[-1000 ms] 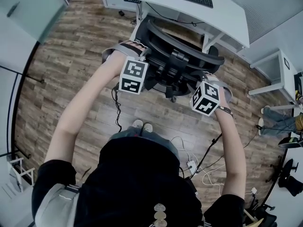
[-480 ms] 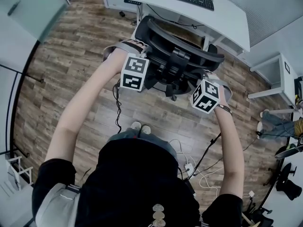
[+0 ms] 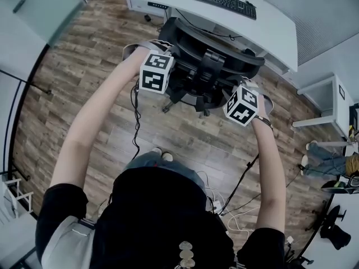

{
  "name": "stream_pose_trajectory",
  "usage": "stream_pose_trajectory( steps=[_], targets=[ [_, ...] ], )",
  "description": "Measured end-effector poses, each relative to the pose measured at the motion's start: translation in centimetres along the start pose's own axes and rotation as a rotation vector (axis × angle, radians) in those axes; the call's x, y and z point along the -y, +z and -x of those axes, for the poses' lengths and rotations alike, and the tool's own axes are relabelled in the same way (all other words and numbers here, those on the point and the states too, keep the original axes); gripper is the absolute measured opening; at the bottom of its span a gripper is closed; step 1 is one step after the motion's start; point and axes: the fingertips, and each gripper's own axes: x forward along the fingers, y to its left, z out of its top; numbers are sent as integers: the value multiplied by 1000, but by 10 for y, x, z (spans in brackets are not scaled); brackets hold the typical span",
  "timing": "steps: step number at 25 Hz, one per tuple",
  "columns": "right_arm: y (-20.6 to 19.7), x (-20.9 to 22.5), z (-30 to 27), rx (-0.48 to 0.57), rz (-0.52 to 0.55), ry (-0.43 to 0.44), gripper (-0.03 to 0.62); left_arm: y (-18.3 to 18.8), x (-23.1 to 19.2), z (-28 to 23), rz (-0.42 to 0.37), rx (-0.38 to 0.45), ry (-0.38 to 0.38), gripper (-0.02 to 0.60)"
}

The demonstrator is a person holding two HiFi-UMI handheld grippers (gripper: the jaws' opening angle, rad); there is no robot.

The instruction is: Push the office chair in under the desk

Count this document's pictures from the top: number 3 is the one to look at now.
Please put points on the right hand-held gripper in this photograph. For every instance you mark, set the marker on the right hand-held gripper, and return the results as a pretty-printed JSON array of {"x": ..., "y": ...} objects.
[{"x": 241, "y": 106}]

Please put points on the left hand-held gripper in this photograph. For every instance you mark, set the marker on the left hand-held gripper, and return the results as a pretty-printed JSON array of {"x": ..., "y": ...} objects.
[{"x": 152, "y": 74}]

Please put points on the black office chair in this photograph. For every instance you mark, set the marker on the black office chair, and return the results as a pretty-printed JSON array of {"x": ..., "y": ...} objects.
[{"x": 210, "y": 63}]

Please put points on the person's left forearm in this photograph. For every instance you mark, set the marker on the person's left forearm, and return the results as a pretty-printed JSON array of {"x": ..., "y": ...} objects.
[{"x": 95, "y": 116}]

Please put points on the person's right forearm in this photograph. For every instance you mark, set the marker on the person's right forearm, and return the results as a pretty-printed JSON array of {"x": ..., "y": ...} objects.
[{"x": 269, "y": 172}]

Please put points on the white desk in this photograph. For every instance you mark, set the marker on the white desk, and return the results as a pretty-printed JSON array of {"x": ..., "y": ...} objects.
[{"x": 269, "y": 29}]

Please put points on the black power adapter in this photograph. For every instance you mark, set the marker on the black power adapter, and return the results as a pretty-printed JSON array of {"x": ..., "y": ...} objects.
[{"x": 147, "y": 18}]

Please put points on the black power strip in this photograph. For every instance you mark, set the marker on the black power strip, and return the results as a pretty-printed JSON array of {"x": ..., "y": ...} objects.
[{"x": 158, "y": 5}]

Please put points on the person's white shoes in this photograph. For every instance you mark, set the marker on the person's white shoes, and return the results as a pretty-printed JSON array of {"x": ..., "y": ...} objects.
[{"x": 166, "y": 156}]

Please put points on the person's blue jeans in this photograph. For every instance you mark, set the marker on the person's blue jeans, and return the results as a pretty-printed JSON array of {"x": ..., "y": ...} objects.
[{"x": 146, "y": 161}]

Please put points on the white side cabinet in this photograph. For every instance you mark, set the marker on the white side cabinet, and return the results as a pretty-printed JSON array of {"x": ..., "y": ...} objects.
[{"x": 336, "y": 105}]

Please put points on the white power socket block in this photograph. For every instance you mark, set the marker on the white power socket block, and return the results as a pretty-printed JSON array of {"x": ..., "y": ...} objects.
[{"x": 217, "y": 204}]

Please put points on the black keyboard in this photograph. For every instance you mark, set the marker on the black keyboard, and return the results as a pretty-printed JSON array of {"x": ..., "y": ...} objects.
[{"x": 224, "y": 3}]

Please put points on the gray window blind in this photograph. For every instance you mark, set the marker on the gray window blind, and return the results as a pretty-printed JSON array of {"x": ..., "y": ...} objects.
[{"x": 317, "y": 18}]

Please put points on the black green object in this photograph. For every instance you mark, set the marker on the black green object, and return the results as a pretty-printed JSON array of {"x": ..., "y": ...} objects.
[{"x": 336, "y": 186}]

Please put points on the glass door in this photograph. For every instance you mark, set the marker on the glass door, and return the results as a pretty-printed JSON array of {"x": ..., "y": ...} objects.
[{"x": 36, "y": 10}]

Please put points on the person's black shirt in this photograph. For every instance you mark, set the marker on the person's black shirt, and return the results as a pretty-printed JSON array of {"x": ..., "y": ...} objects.
[{"x": 157, "y": 220}]

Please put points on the beige hair clip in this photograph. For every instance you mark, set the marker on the beige hair clip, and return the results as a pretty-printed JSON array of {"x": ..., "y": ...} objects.
[{"x": 186, "y": 252}]

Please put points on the white metal rack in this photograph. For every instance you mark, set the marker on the white metal rack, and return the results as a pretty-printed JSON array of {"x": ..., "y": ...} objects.
[{"x": 16, "y": 197}]

